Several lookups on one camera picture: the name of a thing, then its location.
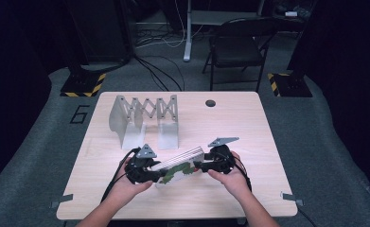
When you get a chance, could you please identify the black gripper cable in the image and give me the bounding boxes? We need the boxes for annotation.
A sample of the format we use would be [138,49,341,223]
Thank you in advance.
[100,147,142,203]
[223,154,254,193]

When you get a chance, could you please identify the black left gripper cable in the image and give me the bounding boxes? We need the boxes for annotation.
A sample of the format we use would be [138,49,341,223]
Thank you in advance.
[100,147,142,203]

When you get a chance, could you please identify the grey expandable metal book rack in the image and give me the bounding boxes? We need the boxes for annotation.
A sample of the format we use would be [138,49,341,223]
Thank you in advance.
[108,94,180,151]

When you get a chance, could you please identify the black yellow striped stand base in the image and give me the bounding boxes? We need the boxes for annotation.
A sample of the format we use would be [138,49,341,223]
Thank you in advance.
[60,72,107,98]
[266,72,313,98]

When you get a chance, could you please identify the black floor cables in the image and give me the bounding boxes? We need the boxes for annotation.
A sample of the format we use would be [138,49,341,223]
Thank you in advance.
[132,55,186,93]

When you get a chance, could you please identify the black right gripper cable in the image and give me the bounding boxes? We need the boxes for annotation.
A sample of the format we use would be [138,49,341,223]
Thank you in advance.
[223,154,254,193]

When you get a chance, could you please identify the black cabinet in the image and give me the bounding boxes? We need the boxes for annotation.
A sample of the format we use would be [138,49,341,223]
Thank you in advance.
[63,0,133,65]

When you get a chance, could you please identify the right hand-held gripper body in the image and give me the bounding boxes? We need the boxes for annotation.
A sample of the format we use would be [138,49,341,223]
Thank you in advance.
[203,136,240,175]

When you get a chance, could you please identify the black folding chair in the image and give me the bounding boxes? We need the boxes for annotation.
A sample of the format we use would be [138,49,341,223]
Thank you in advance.
[202,16,281,94]

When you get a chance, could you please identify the white caterpillar picture book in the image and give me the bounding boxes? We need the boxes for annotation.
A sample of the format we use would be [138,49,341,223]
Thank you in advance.
[153,146,206,187]

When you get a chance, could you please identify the grey table bracket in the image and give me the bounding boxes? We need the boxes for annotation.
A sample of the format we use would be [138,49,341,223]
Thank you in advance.
[49,193,75,209]
[280,190,305,206]

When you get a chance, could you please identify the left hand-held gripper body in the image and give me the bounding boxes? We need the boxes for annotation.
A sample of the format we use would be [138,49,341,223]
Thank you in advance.
[124,143,162,185]

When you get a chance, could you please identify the person's left hand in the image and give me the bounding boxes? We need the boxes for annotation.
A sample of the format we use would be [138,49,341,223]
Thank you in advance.
[108,156,154,207]

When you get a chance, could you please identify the white desk leg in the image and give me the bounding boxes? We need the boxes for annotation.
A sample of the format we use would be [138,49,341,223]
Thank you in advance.
[183,0,193,62]

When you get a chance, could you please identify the white floor cables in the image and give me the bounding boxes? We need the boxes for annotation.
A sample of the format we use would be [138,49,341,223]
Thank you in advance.
[134,0,205,50]

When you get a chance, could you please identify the person's right hand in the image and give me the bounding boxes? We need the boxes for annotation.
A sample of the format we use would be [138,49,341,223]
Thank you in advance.
[207,150,253,203]

